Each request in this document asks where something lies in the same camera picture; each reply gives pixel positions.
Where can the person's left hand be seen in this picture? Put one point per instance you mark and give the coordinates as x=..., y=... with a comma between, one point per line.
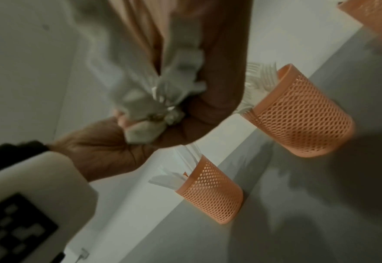
x=96, y=149

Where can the person's right hand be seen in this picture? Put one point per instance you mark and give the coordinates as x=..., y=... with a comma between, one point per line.
x=226, y=51

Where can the bunch of white plastic forks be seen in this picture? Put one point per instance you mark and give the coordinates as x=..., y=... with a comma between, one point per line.
x=259, y=79

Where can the bunch of white plastic cutlery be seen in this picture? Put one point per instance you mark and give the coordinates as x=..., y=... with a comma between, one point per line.
x=178, y=77

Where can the bunch of white plastic knives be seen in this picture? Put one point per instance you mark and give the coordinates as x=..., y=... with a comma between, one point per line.
x=168, y=179

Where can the orange mesh cup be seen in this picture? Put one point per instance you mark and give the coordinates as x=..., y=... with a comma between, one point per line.
x=213, y=195
x=376, y=18
x=301, y=118

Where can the white marker cube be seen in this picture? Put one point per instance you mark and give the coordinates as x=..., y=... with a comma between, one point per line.
x=57, y=185

